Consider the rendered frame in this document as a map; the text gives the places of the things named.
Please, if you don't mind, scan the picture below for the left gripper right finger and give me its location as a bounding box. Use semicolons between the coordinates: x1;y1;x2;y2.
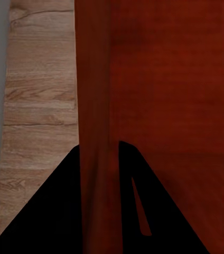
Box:
119;141;209;254

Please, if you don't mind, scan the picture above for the storage box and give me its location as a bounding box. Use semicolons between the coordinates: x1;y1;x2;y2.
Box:
74;0;224;254

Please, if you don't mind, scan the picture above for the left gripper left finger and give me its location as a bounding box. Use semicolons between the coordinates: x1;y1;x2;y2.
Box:
0;145;82;254

